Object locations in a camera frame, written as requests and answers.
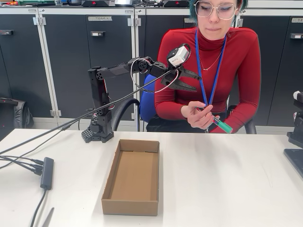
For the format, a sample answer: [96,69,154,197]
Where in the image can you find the blue office chair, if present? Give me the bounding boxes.
[111,73,258,135]

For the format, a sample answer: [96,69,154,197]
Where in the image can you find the black marker with green cap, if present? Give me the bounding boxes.
[211,115,233,134]

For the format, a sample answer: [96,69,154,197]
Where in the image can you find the blue lanyard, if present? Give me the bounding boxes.
[195,28,227,133]

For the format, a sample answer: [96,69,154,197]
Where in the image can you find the dark grey usb hub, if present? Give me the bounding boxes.
[39,157,54,191]

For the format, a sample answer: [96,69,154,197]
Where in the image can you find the gold rimmed glasses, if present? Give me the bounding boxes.
[194,0,239,21]

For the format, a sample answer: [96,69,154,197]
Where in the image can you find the woman in red sweater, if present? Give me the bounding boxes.
[145,0,261,133]

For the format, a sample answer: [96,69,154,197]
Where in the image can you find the thin gold necklace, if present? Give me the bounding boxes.
[198,51,223,71]

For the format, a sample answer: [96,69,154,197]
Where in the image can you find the person's left forearm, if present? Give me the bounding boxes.
[209,101,260,134]

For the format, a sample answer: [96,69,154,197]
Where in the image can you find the person's right forearm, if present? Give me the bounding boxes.
[154,99,187,120]

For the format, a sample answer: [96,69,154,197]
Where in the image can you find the person's right hand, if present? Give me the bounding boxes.
[181,101,214,130]

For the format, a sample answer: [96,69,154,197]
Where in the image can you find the dark grey tablet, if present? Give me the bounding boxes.
[283,148,303,180]

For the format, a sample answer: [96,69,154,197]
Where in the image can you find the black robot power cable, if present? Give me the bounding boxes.
[0,107,95,170]

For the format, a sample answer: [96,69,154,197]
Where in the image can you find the black camera usb cable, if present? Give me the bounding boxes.
[0,43,192,153]

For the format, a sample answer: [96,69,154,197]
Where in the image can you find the green crate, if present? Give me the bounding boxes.
[18,0,57,6]

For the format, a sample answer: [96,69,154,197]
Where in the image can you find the black backpack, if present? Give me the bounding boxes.
[0,96,34,130]

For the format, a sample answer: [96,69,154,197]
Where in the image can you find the dark grey hub lead cable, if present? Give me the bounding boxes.
[30,188,49,227]

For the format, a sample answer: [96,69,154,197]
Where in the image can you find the black usb plug cable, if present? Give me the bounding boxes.
[14,160,43,176]
[0,155,45,166]
[0,156,44,171]

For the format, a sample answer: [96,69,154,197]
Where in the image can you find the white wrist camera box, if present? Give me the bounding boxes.
[166,46,191,67]

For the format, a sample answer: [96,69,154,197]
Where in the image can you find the brown cardboard box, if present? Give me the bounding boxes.
[101,139,160,216]

